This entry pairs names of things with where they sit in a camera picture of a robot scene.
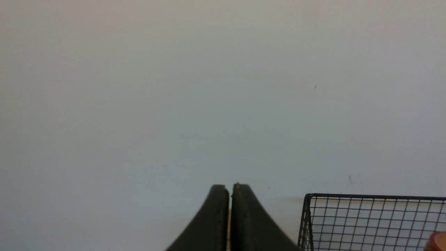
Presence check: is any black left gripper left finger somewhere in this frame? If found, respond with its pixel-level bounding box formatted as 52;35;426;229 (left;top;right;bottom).
166;184;229;251

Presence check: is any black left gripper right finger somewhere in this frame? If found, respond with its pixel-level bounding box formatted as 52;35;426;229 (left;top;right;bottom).
230;183;299;251

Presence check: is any soy sauce bottle red cap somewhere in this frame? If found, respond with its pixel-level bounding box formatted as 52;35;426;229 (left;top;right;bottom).
423;231;446;251

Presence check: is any black wire mesh shelf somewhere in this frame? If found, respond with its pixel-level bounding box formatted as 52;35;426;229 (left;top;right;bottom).
297;193;446;251

